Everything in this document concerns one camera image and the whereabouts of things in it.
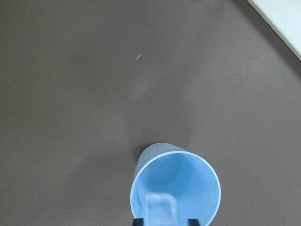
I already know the light blue plastic cup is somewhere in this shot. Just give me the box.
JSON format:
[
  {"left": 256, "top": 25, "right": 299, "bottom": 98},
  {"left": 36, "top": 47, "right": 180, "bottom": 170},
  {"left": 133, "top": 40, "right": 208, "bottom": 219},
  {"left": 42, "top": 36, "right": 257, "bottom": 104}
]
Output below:
[{"left": 130, "top": 143, "right": 221, "bottom": 226}]

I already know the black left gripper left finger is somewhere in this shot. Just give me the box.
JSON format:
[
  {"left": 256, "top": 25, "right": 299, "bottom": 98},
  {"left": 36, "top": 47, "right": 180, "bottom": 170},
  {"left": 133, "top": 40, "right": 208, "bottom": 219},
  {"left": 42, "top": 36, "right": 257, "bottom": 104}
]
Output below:
[{"left": 133, "top": 218, "right": 144, "bottom": 226}]

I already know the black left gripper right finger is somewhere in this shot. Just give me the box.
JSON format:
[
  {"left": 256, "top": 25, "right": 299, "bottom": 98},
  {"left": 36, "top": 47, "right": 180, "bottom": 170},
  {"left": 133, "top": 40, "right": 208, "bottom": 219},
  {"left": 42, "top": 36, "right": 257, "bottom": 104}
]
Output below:
[{"left": 188, "top": 218, "right": 200, "bottom": 226}]

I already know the single clear ice cube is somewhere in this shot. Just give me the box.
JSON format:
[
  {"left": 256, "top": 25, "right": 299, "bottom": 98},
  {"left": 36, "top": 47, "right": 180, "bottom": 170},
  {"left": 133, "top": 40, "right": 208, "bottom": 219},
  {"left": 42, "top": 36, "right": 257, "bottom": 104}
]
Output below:
[{"left": 146, "top": 193, "right": 177, "bottom": 226}]

